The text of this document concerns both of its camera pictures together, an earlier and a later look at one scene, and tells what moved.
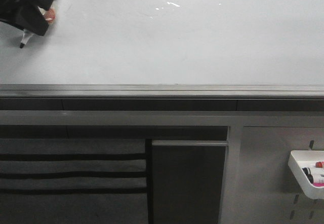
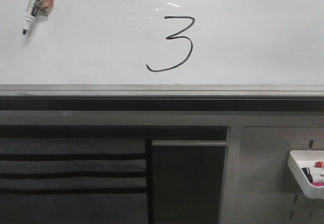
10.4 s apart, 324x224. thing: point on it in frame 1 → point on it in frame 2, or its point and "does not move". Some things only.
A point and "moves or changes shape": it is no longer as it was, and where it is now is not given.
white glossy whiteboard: (171, 39) does not move
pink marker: (318, 184) does not move
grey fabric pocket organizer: (68, 181) does not move
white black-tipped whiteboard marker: (25, 39) moves or changes shape
